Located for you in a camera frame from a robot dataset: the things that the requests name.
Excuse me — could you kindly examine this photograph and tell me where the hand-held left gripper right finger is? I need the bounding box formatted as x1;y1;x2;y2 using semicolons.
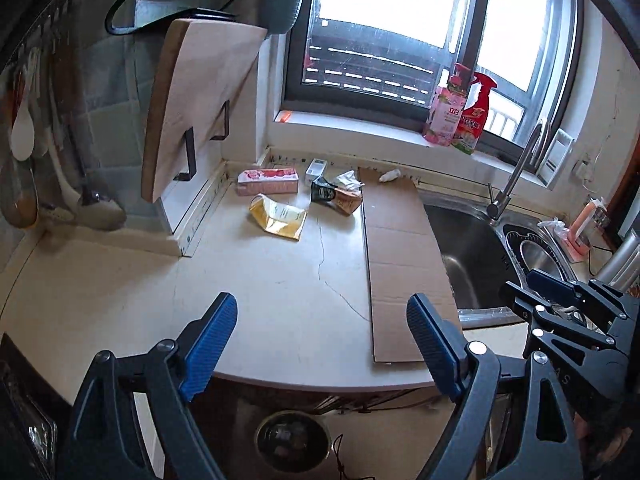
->
406;292;585;480

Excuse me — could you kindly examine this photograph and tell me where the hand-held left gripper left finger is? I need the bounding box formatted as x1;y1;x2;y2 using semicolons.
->
57;291;239;480

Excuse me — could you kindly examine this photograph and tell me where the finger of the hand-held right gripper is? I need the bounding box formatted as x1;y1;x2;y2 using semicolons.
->
526;268;633;334
504;281;617;357

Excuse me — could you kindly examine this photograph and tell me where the round black waste bin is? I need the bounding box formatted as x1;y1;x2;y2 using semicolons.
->
254;410;333;476

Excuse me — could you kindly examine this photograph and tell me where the yellow packet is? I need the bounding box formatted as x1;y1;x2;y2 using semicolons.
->
249;193;307;242

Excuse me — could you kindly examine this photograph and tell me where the brown paper wrapper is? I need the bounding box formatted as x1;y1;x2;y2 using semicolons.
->
332;187;363;216

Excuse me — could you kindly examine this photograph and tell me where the pink box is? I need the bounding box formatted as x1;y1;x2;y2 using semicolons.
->
236;167;300;197

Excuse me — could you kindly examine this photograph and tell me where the white tissue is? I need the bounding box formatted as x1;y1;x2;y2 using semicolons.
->
334;170;364;192

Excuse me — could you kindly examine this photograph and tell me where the steel bowl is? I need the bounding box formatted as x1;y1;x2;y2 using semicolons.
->
519;239;566;281

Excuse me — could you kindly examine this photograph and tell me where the black drain basket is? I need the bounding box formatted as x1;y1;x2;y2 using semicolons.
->
501;222;576;286

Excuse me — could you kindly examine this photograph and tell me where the clear plastic bag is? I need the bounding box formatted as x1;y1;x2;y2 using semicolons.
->
537;217;571;241

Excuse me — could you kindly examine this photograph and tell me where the steel bottle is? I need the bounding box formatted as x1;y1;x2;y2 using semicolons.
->
595;227;640;293

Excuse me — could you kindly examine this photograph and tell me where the steel sink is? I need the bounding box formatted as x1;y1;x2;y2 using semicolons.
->
417;187;591;331

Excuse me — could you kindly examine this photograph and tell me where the cardboard sheet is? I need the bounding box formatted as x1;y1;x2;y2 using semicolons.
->
357;167;465;363

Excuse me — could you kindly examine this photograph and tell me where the steel faucet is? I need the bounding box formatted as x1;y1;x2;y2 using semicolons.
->
486;119;550;221

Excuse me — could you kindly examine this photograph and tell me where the steel ladle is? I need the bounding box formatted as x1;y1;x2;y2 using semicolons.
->
74;110;127;231

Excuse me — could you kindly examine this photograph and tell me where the red spray bottle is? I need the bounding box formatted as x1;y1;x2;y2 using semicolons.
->
451;72;498;155

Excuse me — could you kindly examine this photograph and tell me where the black cooktop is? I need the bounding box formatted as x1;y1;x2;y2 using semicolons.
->
0;332;71;480

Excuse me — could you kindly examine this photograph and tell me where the pink detergent bottle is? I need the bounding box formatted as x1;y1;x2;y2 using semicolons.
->
422;62;473;148

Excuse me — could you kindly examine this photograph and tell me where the mesh skimmer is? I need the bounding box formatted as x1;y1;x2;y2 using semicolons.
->
0;160;40;228

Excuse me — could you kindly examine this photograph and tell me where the wooden cutting board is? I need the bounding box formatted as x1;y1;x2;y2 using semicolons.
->
140;18;268;204

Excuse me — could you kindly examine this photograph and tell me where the white rice paddle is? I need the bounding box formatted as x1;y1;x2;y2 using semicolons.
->
11;50;37;162

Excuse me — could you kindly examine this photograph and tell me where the blue-grey utensil holder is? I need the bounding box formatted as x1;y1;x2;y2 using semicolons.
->
264;0;305;36

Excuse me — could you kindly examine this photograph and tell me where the black cord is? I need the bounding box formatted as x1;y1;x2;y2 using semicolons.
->
332;432;352;480

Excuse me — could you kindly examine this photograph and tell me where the black wire rack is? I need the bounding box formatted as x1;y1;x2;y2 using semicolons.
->
104;0;266;182

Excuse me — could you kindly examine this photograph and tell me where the window frame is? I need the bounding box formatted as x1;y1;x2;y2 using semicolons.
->
274;0;583;162

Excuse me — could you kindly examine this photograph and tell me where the black wall hook rail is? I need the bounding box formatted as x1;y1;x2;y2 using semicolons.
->
0;0;76;77

